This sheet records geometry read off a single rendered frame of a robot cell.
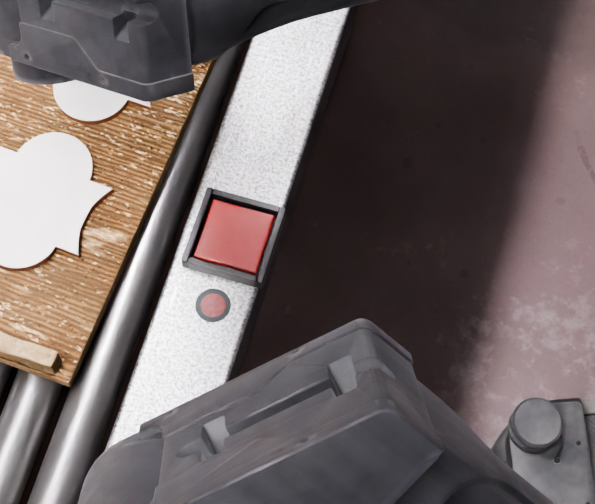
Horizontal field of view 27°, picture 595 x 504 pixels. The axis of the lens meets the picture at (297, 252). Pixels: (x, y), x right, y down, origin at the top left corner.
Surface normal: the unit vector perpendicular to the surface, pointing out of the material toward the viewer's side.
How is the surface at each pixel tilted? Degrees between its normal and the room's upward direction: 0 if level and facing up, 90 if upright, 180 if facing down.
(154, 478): 52
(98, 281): 0
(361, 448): 38
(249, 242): 0
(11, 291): 0
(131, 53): 62
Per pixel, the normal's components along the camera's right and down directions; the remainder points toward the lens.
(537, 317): 0.00, -0.36
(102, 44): -0.62, 0.43
